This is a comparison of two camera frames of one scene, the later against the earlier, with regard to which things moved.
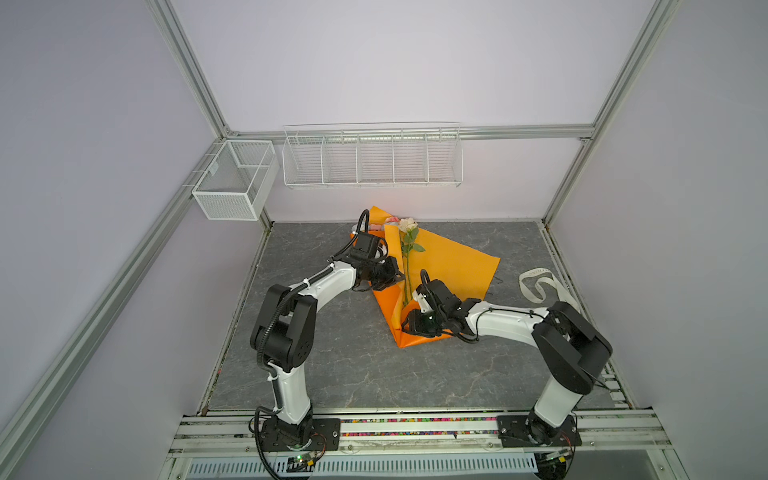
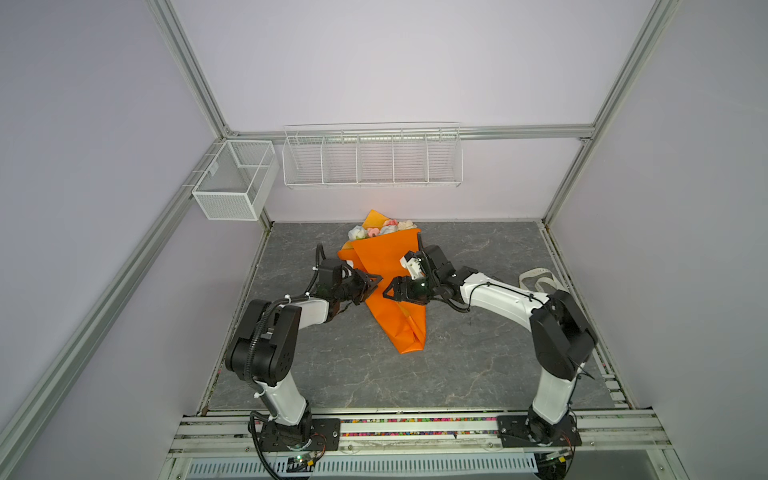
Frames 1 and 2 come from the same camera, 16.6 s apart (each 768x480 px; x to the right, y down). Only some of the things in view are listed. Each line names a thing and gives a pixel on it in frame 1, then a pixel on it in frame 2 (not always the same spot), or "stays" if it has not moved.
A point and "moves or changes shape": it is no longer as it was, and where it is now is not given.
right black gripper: [414, 326] → [400, 292]
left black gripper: [394, 275] → [365, 285]
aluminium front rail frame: [603, 436] stays
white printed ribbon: [561, 292] stays
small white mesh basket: [235, 185] stays
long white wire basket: [373, 155] stays
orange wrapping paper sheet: [423, 258] moves or changes shape
